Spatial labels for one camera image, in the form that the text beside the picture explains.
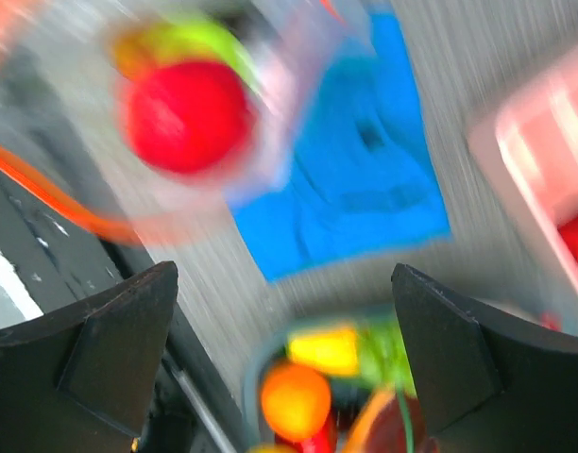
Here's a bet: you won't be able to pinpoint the teal fruit basket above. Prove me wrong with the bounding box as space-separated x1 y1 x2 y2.
241 304 427 453

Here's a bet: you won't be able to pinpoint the blue folded t-shirt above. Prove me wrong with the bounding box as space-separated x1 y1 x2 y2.
233 10 451 281

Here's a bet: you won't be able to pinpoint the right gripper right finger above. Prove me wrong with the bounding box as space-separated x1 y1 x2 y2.
391 264 578 452

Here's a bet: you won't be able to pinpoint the red apple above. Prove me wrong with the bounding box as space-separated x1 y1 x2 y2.
124 59 255 176

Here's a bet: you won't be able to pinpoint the green grapes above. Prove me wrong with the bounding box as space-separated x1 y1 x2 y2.
357 318 417 398

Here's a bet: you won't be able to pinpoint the orange fruit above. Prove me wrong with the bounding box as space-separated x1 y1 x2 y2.
260 361 332 443

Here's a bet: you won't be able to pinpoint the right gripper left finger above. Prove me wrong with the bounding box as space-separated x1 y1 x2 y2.
0 261 179 453

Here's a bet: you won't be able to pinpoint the pink divided tray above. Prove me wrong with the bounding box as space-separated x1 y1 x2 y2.
467 42 578 297

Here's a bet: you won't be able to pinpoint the green apple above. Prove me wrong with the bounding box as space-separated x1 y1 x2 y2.
110 16 256 89

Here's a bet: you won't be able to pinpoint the yellow orange mango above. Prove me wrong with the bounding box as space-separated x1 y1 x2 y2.
286 326 360 378

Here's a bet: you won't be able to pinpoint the clear zip top bag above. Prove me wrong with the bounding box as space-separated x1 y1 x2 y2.
0 1 371 243

